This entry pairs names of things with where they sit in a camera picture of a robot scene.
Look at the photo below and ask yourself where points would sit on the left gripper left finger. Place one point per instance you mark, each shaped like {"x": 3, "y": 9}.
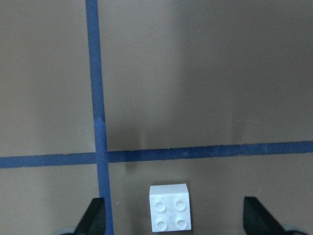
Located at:
{"x": 93, "y": 222}

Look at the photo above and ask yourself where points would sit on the white block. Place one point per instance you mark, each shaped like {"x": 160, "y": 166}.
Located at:
{"x": 170, "y": 208}

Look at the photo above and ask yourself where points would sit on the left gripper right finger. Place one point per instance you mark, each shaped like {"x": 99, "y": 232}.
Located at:
{"x": 257, "y": 220}

